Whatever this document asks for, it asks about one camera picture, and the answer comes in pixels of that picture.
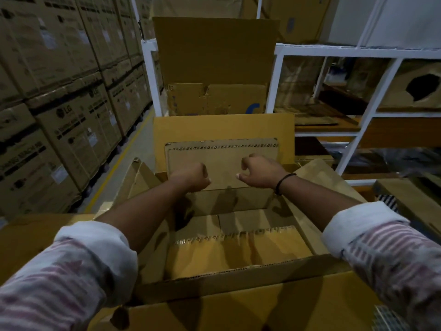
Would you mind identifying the large open cardboard box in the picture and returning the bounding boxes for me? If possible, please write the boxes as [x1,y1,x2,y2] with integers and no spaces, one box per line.
[90,113,383,331]

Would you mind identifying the striped white-cuffed shirt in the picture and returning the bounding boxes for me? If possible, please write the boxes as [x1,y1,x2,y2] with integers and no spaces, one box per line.
[0,201,441,331]

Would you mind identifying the person's left hand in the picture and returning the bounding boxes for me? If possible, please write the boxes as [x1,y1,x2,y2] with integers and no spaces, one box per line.
[168,162,212,194]

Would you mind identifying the tall open cardboard box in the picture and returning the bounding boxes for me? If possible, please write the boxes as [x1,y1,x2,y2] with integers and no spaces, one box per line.
[153,16,280,116]

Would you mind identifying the person's right forearm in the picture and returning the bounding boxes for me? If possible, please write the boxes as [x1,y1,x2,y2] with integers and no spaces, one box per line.
[276,174,363,233]

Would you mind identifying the black wristband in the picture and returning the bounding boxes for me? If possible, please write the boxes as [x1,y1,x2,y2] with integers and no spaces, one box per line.
[274,173,297,196]

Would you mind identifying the flattened dark cardboard pieces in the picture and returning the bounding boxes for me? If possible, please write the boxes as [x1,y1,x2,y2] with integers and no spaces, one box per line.
[274,84,368,133]

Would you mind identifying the cardboard sheet with perforated edge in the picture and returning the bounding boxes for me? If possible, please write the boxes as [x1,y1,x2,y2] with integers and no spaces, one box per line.
[165,225,313,280]
[164,137,280,191]

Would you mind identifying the plain cardboard box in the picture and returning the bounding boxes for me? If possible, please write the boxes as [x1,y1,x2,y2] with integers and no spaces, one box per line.
[240,0,333,44]

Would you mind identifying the cardboard box with torn hole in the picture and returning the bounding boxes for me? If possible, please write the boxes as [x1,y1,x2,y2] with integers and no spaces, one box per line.
[377,59,441,112]

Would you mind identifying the cardboard box with striped tape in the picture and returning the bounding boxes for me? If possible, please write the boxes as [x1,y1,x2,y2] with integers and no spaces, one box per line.
[373,174,441,243]

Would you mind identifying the stack of printed cardboard boxes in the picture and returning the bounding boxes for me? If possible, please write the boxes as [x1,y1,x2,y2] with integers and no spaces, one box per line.
[0,0,164,221]

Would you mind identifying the person's left forearm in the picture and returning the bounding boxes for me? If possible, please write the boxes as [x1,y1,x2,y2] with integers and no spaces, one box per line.
[95,176,188,255]

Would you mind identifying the white metal shelf rack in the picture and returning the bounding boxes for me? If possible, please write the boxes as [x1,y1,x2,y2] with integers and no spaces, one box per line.
[129,0,441,186]

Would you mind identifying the person's right hand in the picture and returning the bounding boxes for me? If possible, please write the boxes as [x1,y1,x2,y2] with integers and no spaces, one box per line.
[236,153,288,190]

